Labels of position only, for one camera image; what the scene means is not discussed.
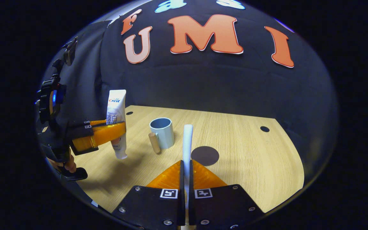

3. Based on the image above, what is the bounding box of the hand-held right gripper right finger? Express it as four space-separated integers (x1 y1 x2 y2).
189 159 265 229

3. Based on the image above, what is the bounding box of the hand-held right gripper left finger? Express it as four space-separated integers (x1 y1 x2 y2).
111 160 185 229

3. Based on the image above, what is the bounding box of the white toothpaste tube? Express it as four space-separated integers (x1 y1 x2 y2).
106 89 128 159

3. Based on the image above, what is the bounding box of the round dark brown coaster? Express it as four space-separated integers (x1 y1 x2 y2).
191 146 220 166

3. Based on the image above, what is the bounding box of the pale blue cup wooden handle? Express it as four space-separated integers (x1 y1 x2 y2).
148 118 175 154

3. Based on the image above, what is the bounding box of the white toothbrush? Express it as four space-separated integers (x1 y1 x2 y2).
182 124 194 226

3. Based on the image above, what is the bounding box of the black backdrop cloth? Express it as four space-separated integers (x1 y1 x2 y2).
39 0 339 192

